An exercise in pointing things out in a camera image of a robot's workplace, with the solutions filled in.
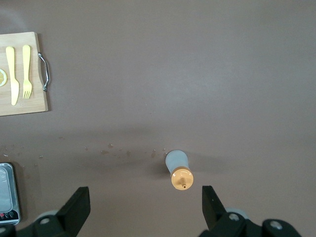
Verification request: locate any silver digital kitchen scale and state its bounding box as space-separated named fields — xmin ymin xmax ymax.
xmin=0 ymin=162 xmax=21 ymax=225

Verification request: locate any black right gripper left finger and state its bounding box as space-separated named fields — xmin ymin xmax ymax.
xmin=0 ymin=186 xmax=91 ymax=237

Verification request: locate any dried lemon slice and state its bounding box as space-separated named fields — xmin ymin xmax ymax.
xmin=0 ymin=68 xmax=8 ymax=87

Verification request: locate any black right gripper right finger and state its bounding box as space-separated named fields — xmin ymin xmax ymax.
xmin=198 ymin=185 xmax=303 ymax=237

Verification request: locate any yellow plastic knife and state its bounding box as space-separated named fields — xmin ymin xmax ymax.
xmin=5 ymin=46 xmax=20 ymax=106

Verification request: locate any bamboo cutting board metal handle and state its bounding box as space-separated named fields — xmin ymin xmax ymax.
xmin=0 ymin=31 xmax=50 ymax=117

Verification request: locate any translucent squeeze bottle orange cap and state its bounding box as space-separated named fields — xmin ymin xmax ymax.
xmin=164 ymin=149 xmax=195 ymax=191

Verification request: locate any brown table cover mat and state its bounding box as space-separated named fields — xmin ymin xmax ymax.
xmin=0 ymin=0 xmax=316 ymax=237

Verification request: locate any yellow plastic fork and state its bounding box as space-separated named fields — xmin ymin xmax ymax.
xmin=22 ymin=44 xmax=33 ymax=100

